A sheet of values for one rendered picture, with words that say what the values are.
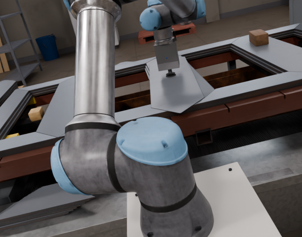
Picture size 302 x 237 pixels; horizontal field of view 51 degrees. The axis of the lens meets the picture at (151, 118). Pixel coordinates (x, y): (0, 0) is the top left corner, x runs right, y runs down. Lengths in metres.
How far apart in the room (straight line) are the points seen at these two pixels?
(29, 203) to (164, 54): 0.72
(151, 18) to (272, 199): 0.74
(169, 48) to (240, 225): 0.78
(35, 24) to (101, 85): 7.06
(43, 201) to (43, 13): 6.79
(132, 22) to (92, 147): 6.87
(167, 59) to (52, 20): 6.42
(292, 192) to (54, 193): 0.79
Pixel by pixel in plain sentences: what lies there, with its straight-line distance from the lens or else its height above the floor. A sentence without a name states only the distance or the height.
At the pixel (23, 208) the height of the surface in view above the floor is 0.72.
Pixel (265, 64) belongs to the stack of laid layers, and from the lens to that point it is 1.35.
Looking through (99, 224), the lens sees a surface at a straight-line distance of 0.90.
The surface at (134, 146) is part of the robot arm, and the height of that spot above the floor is 1.00.
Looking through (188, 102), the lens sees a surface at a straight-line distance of 1.04.
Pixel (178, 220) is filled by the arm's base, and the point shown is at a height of 0.83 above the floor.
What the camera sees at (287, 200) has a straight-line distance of 1.23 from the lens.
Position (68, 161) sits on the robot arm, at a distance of 0.62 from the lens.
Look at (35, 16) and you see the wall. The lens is 7.66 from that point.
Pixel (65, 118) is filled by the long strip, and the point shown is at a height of 0.85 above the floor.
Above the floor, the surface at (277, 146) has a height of 0.68.
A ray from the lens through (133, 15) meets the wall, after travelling 7.40.
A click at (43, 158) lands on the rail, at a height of 0.81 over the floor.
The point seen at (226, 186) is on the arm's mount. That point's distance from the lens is 0.75.
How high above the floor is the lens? 1.25
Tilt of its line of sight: 24 degrees down
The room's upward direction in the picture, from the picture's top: 13 degrees counter-clockwise
